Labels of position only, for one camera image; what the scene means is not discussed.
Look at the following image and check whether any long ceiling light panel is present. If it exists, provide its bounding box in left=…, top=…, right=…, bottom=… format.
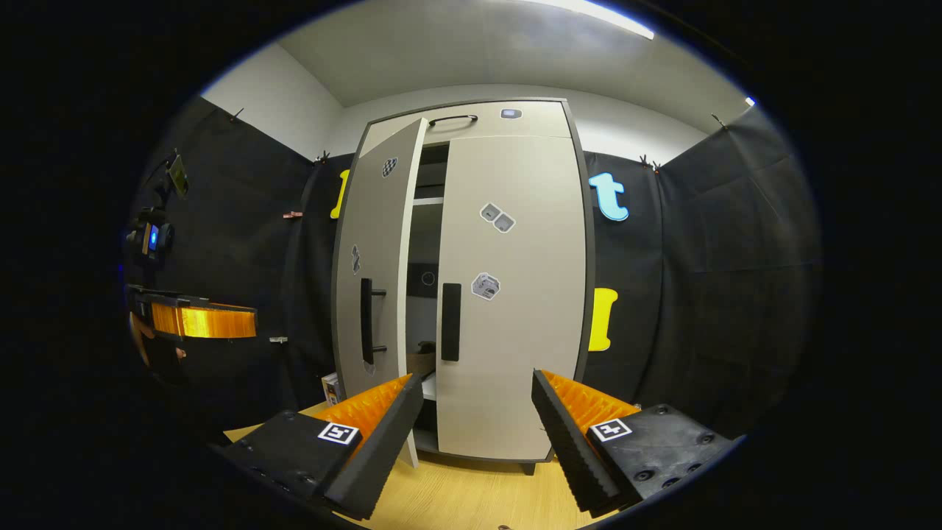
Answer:
left=515, top=0, right=656, bottom=40

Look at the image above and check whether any black left door handle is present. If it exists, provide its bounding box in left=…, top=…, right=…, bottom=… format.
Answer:
left=360, top=278, right=388, bottom=365

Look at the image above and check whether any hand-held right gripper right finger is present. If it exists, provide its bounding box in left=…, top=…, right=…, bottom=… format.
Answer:
left=531, top=370, right=737, bottom=516

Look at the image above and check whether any black door handle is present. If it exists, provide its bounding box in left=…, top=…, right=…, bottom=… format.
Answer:
left=442, top=283, right=462, bottom=361
left=360, top=278, right=388, bottom=365

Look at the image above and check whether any white cabinet door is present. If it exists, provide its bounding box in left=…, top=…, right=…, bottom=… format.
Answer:
left=335, top=118, right=429, bottom=468
left=436, top=135, right=587, bottom=461

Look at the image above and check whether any white and grey shoe cabinet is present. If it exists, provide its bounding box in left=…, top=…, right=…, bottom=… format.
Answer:
left=331, top=98, right=595, bottom=476

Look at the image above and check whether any beige cabinet drawer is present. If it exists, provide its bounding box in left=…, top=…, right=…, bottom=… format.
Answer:
left=361, top=101, right=571, bottom=152

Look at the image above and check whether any black backdrop cloth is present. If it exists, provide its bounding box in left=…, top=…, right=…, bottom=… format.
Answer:
left=121, top=96, right=821, bottom=442

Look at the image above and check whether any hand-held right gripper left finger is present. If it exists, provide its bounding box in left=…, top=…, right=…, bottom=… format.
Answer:
left=221, top=373, right=425, bottom=520

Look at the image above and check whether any black right door handle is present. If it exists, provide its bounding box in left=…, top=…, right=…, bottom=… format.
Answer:
left=442, top=283, right=462, bottom=361

